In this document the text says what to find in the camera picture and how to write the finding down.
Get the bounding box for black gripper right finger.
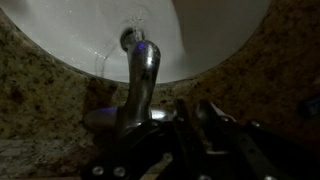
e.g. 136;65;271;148
195;98;320;180

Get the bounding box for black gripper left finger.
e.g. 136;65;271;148
81;98;205;180

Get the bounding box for chrome faucet body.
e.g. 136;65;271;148
82;39;176;136

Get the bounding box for white round sink basin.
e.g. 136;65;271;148
0;0;273;85

